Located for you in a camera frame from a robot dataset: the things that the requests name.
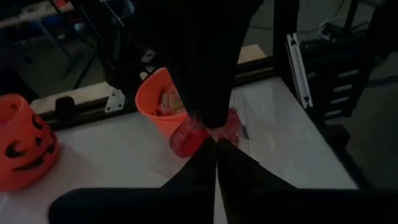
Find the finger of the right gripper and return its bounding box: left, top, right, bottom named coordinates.
left=208, top=46, right=246, bottom=128
left=167, top=46, right=210, bottom=128

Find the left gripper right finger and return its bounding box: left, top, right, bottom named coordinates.
left=216, top=139, right=298, bottom=190

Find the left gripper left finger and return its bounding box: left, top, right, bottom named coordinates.
left=160, top=138, right=218, bottom=190

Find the red gummy fish candy pack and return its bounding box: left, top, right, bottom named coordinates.
left=169, top=107, right=243, bottom=159

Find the black clamp knob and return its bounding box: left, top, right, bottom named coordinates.
left=55, top=95, right=78, bottom=123

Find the silver aluminium bracket strip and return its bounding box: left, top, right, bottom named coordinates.
left=285, top=32, right=314, bottom=110

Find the white corner bracket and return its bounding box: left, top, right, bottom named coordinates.
left=104, top=86, right=126, bottom=113

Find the orange jack-o-lantern bucket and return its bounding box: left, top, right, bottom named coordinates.
left=135, top=67, right=191, bottom=139
left=0, top=93, right=60, bottom=192

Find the green sour candy pack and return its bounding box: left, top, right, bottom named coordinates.
left=159, top=88, right=186, bottom=116

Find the black slotted equipment box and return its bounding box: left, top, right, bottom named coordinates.
left=306, top=37, right=379, bottom=121

